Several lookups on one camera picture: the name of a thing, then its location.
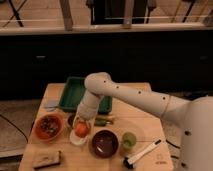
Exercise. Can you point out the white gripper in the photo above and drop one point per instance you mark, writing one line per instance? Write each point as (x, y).
(87, 109)

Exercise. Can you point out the orange apple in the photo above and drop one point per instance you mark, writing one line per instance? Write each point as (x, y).
(81, 129)

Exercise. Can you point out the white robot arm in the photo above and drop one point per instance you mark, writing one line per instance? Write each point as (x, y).
(193, 117)

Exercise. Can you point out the small metal cup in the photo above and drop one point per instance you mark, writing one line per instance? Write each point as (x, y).
(70, 120)

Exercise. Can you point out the green plastic cup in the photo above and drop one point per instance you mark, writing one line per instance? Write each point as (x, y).
(128, 140)

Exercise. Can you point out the green vegetable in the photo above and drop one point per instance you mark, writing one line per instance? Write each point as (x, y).
(104, 120)

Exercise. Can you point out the dark purple bowl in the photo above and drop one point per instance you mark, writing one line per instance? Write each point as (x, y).
(104, 144)

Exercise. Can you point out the green plastic tray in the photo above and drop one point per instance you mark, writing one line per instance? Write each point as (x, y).
(72, 94)

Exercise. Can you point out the orange bowl with contents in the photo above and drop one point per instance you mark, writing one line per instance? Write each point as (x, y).
(48, 127)

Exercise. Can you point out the brown wooden block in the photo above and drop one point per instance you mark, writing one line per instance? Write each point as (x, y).
(47, 159)

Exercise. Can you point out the white handled brush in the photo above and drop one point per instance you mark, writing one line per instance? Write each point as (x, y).
(129, 162)

